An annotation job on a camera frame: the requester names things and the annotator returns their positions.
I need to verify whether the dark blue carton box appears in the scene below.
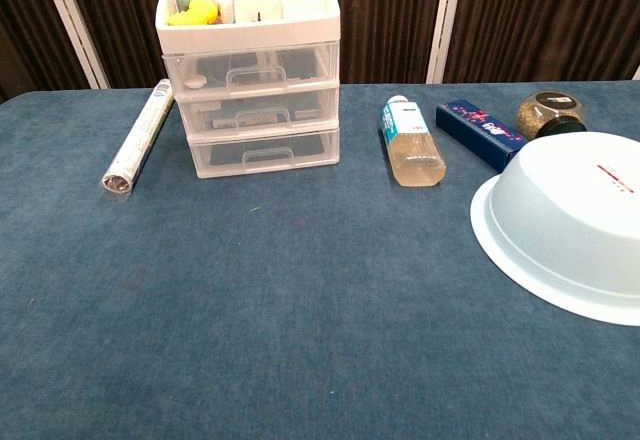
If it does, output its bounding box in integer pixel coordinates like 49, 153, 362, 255
435, 100, 530, 173

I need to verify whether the clear cotton swab bottle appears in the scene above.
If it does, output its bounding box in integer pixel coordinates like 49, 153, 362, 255
380, 95, 447, 189

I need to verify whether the white eraser block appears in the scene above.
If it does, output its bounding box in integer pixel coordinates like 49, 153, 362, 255
210, 0, 236, 24

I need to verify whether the dark brown pleated curtain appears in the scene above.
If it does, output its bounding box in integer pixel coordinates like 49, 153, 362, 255
0, 0, 640, 99

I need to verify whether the light blue plastic basin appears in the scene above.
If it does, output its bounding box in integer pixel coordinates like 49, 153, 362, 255
469, 131, 640, 327

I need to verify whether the white drawer organizer box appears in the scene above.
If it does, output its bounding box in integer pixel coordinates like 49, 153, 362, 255
154, 0, 342, 180

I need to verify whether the white rolled paper tube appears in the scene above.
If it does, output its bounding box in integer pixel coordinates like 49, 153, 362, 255
101, 78, 175, 195

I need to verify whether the white frame post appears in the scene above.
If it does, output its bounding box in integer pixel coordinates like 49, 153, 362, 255
37, 0, 111, 90
426, 0, 467, 85

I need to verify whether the glass jar black lid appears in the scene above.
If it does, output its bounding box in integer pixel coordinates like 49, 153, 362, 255
515, 90, 588, 140

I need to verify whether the blue tablecloth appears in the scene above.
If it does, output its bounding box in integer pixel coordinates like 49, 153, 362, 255
0, 79, 640, 440

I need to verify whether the yellow rubber duck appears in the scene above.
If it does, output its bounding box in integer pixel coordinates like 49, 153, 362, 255
167, 0, 220, 27

